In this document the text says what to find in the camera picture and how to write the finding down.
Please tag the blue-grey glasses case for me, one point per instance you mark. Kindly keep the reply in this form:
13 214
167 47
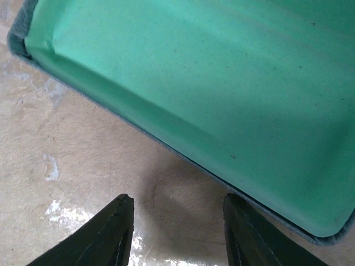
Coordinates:
259 94

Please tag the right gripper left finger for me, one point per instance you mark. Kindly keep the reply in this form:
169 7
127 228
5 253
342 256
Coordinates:
103 240

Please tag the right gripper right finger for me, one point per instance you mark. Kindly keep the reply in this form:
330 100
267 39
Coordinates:
252 240

